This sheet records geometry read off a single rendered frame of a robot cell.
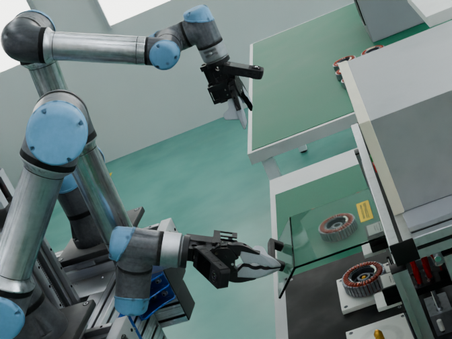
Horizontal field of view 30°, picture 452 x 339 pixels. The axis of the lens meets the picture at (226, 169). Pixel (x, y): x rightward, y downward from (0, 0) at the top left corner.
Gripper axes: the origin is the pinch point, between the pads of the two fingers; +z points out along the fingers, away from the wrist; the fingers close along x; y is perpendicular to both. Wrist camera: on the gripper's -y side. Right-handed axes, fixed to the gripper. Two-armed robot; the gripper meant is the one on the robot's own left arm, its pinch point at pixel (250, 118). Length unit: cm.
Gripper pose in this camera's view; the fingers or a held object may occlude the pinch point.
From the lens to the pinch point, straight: 243.5
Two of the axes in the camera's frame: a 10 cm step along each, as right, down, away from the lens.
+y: -9.1, 3.0, 3.0
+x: -1.5, 4.2, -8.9
